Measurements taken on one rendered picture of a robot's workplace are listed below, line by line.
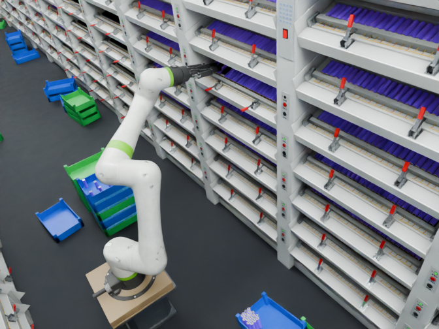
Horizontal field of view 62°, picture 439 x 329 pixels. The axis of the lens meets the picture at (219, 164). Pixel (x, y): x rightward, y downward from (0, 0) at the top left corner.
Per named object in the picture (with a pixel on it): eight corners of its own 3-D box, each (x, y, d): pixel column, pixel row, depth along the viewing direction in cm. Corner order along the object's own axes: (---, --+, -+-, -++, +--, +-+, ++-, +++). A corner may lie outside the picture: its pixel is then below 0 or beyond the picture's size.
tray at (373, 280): (400, 316, 153) (400, 308, 143) (292, 232, 191) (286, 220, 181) (429, 280, 156) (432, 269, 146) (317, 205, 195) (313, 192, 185)
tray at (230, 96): (279, 131, 158) (274, 117, 151) (197, 85, 197) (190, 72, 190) (309, 100, 162) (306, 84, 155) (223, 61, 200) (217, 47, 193)
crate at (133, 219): (107, 237, 244) (103, 230, 239) (95, 220, 257) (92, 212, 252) (146, 215, 256) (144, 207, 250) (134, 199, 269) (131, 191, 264)
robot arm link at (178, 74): (163, 85, 176) (174, 91, 170) (162, 61, 169) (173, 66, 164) (174, 82, 179) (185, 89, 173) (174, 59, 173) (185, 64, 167)
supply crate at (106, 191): (91, 204, 223) (86, 195, 218) (80, 187, 236) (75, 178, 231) (135, 181, 235) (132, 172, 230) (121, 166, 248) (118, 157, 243)
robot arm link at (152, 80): (149, 85, 157) (138, 64, 159) (143, 102, 167) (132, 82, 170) (177, 79, 164) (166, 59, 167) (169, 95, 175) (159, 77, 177)
